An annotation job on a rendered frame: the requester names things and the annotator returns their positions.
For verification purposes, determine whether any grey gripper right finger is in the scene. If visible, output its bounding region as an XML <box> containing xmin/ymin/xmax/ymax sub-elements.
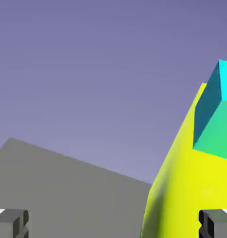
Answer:
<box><xmin>198</xmin><ymin>209</ymin><xmax>227</xmax><ymax>238</ymax></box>

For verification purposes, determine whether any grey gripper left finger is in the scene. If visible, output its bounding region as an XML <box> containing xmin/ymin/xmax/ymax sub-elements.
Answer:
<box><xmin>0</xmin><ymin>208</ymin><xmax>29</xmax><ymax>238</ymax></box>

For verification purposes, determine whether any large yellow box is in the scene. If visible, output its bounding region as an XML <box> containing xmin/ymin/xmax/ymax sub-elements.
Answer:
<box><xmin>140</xmin><ymin>82</ymin><xmax>227</xmax><ymax>238</ymax></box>

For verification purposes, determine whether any small cyan cube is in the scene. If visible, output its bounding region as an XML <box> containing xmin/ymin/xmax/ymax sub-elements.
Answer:
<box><xmin>193</xmin><ymin>59</ymin><xmax>227</xmax><ymax>161</ymax></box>

